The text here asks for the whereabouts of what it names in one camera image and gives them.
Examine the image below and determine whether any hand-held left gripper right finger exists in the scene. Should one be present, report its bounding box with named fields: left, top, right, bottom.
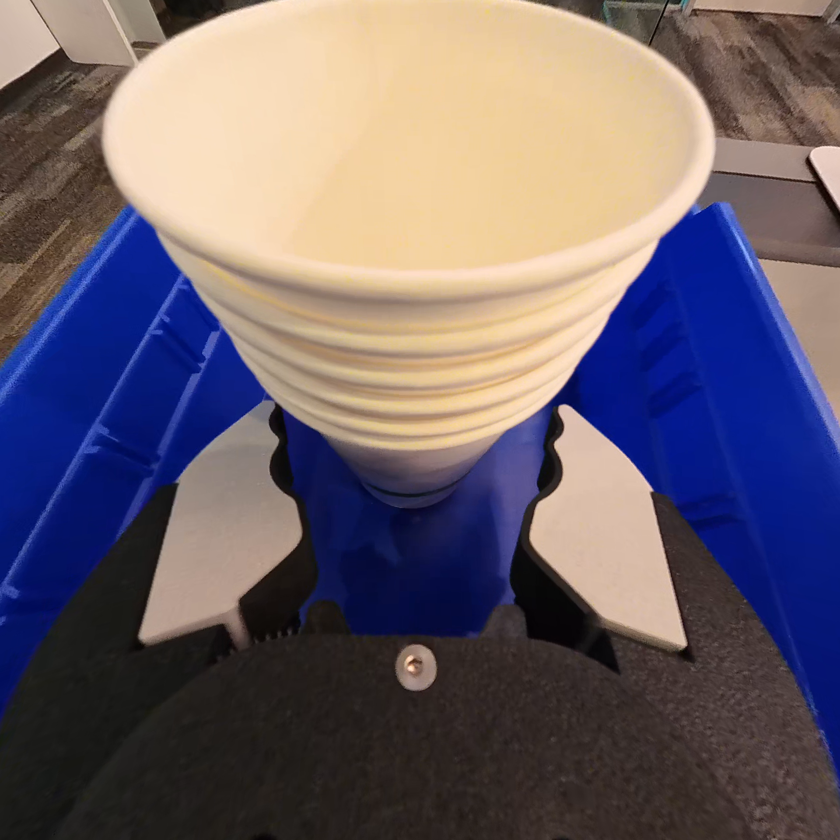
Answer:
left=511, top=405, right=690, bottom=657

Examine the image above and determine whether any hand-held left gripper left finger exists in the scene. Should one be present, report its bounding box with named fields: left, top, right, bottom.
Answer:
left=138, top=402, right=319, bottom=648

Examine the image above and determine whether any large blue plastic bin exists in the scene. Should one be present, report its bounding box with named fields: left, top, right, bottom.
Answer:
left=0, top=201, right=840, bottom=723

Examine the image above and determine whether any stack of nested paper cups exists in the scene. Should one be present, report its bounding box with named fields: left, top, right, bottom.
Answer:
left=102, top=0, right=717, bottom=511

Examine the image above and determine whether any black rectangular table inlay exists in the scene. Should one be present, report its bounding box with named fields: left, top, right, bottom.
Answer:
left=710, top=172, right=840, bottom=267

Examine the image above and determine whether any white clipboard stand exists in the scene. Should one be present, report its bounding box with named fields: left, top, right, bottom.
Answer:
left=808, top=146, right=840, bottom=215

